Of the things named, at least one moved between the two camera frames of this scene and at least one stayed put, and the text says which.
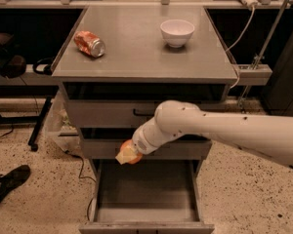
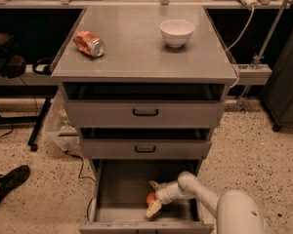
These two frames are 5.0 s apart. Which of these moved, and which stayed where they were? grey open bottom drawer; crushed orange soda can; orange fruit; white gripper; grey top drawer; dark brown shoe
Moved: white gripper; orange fruit
Stayed: grey top drawer; dark brown shoe; crushed orange soda can; grey open bottom drawer
